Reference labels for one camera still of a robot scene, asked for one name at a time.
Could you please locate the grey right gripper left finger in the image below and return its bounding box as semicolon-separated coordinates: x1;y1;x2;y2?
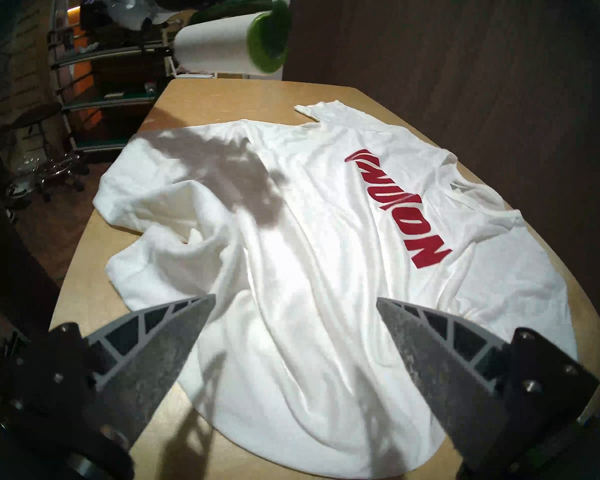
0;293;217;455

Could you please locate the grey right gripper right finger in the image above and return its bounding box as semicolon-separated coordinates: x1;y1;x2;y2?
376;297;600;470

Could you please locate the green handled lint roller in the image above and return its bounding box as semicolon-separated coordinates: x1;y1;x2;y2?
172;0;292;77

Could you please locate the white t-shirt red print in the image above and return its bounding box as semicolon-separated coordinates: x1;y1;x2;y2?
92;100;579;480

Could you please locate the metal storage shelf rack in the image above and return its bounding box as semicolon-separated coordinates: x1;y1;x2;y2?
47;0;178;154

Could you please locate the black swivel stool chrome base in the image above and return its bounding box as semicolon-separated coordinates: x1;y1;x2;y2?
7;101;91;203

